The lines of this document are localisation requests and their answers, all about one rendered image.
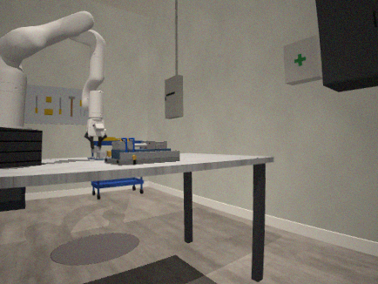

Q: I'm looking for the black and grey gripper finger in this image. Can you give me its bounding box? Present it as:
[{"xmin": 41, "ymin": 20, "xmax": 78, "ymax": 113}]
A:
[
  {"xmin": 98, "ymin": 134, "xmax": 107, "ymax": 149},
  {"xmin": 84, "ymin": 131, "xmax": 94, "ymax": 149}
]

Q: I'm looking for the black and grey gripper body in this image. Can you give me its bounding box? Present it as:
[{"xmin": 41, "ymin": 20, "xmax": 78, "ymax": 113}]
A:
[{"xmin": 86, "ymin": 118, "xmax": 105, "ymax": 137}]

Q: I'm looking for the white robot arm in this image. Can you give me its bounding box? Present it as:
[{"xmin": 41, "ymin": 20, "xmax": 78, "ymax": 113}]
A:
[{"xmin": 0, "ymin": 11, "xmax": 105, "ymax": 130}]

